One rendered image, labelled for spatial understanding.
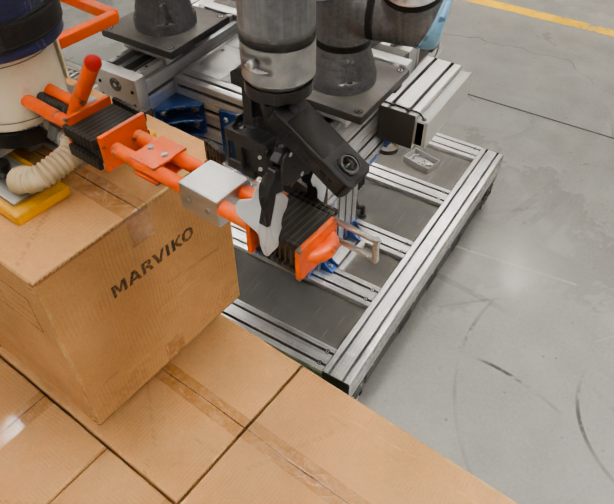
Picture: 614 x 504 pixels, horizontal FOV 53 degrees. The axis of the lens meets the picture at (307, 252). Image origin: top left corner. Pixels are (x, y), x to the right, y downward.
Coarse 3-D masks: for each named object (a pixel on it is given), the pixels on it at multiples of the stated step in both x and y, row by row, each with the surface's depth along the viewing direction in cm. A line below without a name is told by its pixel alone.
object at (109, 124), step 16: (80, 112) 90; (96, 112) 92; (112, 112) 92; (128, 112) 92; (144, 112) 91; (64, 128) 88; (80, 128) 89; (96, 128) 89; (112, 128) 87; (128, 128) 88; (144, 128) 91; (80, 144) 90; (96, 144) 86; (112, 144) 87; (128, 144) 90; (96, 160) 88; (112, 160) 89
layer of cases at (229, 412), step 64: (0, 384) 137; (192, 384) 137; (256, 384) 137; (320, 384) 137; (0, 448) 127; (64, 448) 127; (128, 448) 127; (192, 448) 127; (256, 448) 127; (320, 448) 127; (384, 448) 127
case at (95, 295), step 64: (128, 192) 101; (0, 256) 91; (64, 256) 91; (128, 256) 101; (192, 256) 116; (0, 320) 114; (64, 320) 96; (128, 320) 109; (192, 320) 126; (64, 384) 113; (128, 384) 117
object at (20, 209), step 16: (0, 160) 100; (16, 160) 104; (0, 176) 100; (0, 192) 98; (48, 192) 99; (64, 192) 100; (0, 208) 96; (16, 208) 96; (32, 208) 96; (48, 208) 99
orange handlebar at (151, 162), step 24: (72, 0) 122; (96, 24) 114; (24, 96) 96; (120, 144) 87; (144, 144) 88; (168, 144) 86; (144, 168) 84; (168, 168) 87; (192, 168) 84; (240, 192) 80; (336, 240) 74
